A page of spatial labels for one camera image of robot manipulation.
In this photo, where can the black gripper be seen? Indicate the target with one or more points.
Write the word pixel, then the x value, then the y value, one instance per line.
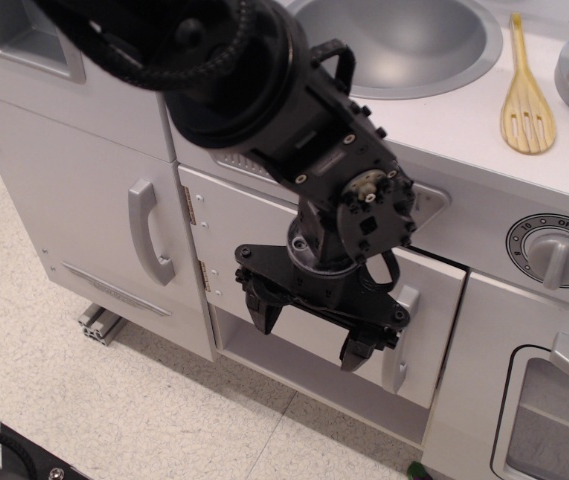
pixel 350 298

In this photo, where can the silver cabinet door handle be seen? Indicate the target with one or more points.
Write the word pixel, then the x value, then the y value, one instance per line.
pixel 394 366

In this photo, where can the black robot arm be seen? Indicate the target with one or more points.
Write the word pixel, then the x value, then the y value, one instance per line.
pixel 239 77

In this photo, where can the brass lower door hinge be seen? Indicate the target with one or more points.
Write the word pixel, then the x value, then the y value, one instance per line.
pixel 204 275

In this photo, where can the brass door hinge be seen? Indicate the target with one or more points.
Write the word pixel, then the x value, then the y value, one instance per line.
pixel 204 275
pixel 190 207

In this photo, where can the silver vent grille panel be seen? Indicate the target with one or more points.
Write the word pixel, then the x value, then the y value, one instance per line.
pixel 429 202

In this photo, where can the brass upper door hinge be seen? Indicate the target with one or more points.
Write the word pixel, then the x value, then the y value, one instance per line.
pixel 190 207

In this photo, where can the green toy on floor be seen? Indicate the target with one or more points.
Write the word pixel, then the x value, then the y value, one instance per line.
pixel 416 471

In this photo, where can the silver fridge emblem badge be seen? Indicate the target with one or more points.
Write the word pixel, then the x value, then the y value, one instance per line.
pixel 117 292

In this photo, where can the white toy fridge door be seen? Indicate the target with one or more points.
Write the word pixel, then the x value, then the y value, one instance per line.
pixel 70 189

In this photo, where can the grey timer knob dial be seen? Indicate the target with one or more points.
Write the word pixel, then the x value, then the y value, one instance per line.
pixel 538 245

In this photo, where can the toy oven door window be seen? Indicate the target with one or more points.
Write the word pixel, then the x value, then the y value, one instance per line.
pixel 532 433

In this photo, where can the silver round sink basin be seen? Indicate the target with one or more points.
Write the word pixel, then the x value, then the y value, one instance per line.
pixel 406 49

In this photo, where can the yellow slotted wooden spatula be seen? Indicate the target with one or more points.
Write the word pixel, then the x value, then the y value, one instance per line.
pixel 527 123

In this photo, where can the aluminium extrusion rail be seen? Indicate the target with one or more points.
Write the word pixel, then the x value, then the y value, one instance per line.
pixel 100 324

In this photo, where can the silver fridge door handle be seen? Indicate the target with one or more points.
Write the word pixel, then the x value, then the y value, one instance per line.
pixel 141 202

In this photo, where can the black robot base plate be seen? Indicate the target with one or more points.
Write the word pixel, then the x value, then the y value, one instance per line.
pixel 21 457

